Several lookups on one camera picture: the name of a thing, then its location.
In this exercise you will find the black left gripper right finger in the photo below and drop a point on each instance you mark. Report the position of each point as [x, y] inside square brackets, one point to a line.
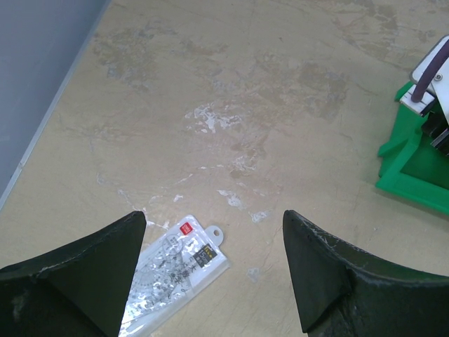
[342, 290]

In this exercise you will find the green plastic bin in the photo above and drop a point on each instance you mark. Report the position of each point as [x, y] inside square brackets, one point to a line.
[411, 168]

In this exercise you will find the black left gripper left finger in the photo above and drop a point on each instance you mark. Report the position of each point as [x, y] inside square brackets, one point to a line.
[79, 289]

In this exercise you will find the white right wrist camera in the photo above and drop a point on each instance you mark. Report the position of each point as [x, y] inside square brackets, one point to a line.
[429, 81]

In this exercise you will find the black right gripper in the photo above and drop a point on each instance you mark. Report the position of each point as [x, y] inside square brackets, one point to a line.
[436, 127]

